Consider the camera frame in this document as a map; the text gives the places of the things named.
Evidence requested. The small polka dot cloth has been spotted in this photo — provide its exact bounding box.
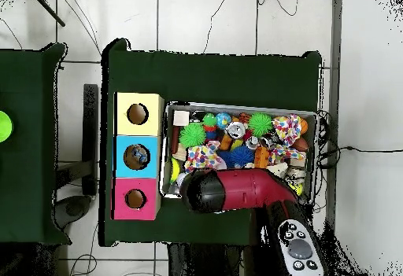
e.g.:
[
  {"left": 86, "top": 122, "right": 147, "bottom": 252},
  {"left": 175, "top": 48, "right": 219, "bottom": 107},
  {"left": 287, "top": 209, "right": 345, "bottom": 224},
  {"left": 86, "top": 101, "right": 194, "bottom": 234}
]
[{"left": 183, "top": 140, "right": 227, "bottom": 174}]

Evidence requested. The black monitor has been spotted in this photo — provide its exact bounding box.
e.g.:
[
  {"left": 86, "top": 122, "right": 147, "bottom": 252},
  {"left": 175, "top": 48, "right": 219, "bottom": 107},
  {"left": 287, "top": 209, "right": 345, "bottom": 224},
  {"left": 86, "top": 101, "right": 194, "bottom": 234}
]
[{"left": 82, "top": 83, "right": 99, "bottom": 195}]

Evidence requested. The black rod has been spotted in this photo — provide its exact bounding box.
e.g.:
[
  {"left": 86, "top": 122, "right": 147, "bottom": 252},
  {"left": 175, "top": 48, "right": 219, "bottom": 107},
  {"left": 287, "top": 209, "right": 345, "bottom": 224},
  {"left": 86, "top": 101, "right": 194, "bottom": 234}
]
[{"left": 32, "top": 0, "right": 66, "bottom": 28}]

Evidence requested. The yellow ball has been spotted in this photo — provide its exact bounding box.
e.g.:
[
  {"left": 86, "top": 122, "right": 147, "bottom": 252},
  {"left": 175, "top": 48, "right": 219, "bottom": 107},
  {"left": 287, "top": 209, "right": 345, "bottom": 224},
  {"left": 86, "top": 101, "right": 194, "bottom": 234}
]
[{"left": 290, "top": 181, "right": 304, "bottom": 197}]

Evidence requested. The silver wire mesh bin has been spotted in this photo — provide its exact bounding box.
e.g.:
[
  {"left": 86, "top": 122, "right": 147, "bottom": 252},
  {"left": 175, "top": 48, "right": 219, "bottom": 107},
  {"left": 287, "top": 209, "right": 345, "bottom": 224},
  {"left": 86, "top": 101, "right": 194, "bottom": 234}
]
[{"left": 159, "top": 100, "right": 319, "bottom": 208}]

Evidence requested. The grey stand base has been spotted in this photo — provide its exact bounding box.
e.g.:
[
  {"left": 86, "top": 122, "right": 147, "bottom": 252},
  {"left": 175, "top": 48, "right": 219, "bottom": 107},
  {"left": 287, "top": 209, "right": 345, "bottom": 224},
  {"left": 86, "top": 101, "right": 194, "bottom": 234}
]
[{"left": 54, "top": 194, "right": 93, "bottom": 230}]

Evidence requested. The wooden box with three holes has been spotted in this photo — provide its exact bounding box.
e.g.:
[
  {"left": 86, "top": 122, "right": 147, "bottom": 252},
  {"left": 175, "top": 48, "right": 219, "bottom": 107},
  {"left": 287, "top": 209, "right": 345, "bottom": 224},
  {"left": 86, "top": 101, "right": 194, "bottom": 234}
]
[{"left": 111, "top": 91, "right": 165, "bottom": 221}]

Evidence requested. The dark green tablecloth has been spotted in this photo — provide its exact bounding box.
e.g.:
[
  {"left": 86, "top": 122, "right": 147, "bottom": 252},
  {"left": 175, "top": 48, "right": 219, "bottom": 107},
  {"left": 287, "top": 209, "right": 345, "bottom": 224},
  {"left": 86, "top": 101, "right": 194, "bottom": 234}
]
[
  {"left": 0, "top": 42, "right": 71, "bottom": 245},
  {"left": 99, "top": 38, "right": 323, "bottom": 247}
]

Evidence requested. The crushed silver can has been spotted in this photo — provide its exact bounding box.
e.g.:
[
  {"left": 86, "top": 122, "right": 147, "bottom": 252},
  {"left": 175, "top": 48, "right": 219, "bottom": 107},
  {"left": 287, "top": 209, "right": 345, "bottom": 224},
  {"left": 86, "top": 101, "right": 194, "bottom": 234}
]
[{"left": 225, "top": 120, "right": 246, "bottom": 139}]

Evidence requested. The bright green round lid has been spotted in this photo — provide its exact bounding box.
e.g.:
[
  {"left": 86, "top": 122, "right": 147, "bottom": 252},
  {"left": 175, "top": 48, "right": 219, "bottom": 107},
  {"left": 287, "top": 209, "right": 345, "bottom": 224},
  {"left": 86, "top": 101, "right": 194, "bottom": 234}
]
[{"left": 0, "top": 110, "right": 13, "bottom": 143}]

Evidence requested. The large green spiky ball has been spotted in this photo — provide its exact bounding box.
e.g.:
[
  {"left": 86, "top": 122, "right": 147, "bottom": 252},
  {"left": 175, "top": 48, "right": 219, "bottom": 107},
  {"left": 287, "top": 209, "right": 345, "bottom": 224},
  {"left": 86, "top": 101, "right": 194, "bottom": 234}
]
[{"left": 248, "top": 112, "right": 274, "bottom": 138}]

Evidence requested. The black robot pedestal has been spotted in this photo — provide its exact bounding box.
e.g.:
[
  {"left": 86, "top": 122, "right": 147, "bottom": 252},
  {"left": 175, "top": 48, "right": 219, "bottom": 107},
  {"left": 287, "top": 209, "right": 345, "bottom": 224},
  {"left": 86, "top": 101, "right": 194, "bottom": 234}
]
[{"left": 166, "top": 242, "right": 253, "bottom": 276}]

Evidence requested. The plain wooden block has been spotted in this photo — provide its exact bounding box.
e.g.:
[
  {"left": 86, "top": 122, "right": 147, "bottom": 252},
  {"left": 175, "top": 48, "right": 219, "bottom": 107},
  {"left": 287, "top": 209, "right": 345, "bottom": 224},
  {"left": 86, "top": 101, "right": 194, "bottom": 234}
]
[{"left": 172, "top": 109, "right": 190, "bottom": 127}]

